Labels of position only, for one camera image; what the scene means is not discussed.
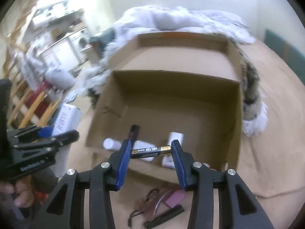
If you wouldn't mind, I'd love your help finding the white remote control back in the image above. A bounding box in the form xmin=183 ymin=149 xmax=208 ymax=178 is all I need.
xmin=52 ymin=103 xmax=82 ymax=136

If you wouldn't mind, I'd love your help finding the white pill bottle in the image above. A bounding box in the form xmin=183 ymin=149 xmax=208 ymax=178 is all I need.
xmin=102 ymin=138 xmax=121 ymax=151

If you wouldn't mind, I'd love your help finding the black gold battery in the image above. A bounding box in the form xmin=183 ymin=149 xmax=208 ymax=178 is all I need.
xmin=130 ymin=146 xmax=172 ymax=159

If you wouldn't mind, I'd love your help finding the person's left hand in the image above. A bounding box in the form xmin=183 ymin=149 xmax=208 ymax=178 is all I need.
xmin=1 ymin=175 xmax=34 ymax=208

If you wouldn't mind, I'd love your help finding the grey stuffed bag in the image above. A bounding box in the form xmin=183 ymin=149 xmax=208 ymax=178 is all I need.
xmin=44 ymin=66 xmax=76 ymax=90

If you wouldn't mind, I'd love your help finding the black rectangular remote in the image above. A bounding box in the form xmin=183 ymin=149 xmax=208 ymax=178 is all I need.
xmin=128 ymin=125 xmax=140 ymax=141

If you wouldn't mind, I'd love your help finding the pink small item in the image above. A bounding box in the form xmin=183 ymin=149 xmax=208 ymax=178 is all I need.
xmin=164 ymin=189 xmax=186 ymax=208

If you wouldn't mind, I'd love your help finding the black flat bar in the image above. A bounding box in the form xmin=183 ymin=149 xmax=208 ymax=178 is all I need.
xmin=144 ymin=204 xmax=185 ymax=229

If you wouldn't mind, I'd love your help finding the white rectangular case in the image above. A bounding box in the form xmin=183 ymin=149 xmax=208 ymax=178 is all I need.
xmin=132 ymin=140 xmax=154 ymax=162

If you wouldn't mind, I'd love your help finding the white power adapter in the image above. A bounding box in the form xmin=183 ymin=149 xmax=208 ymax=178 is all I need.
xmin=161 ymin=132 xmax=185 ymax=169

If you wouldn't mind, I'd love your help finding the black white shaggy blanket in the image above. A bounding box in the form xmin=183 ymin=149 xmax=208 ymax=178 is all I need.
xmin=213 ymin=33 xmax=268 ymax=137

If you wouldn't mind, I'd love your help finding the white washing machine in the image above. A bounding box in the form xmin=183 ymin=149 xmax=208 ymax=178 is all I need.
xmin=69 ymin=28 xmax=90 ymax=61

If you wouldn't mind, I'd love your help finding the teal armchair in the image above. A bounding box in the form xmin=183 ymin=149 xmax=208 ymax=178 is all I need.
xmin=89 ymin=27 xmax=116 ymax=58

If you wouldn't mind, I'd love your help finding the large cardboard box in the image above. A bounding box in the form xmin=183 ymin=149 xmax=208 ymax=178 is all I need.
xmin=85 ymin=32 xmax=243 ymax=170

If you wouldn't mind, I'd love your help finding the white crumpled duvet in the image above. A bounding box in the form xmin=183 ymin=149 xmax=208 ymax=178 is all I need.
xmin=103 ymin=5 xmax=256 ymax=63

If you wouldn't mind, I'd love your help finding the wooden chair frame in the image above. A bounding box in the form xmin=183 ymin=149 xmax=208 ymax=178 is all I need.
xmin=7 ymin=78 xmax=62 ymax=129

